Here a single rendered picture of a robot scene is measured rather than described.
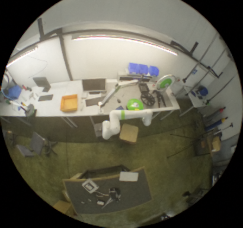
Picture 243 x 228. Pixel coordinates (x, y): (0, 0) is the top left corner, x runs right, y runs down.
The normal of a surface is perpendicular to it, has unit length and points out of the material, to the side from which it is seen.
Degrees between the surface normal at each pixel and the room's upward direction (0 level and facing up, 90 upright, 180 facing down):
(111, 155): 0
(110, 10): 90
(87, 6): 90
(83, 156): 0
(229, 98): 90
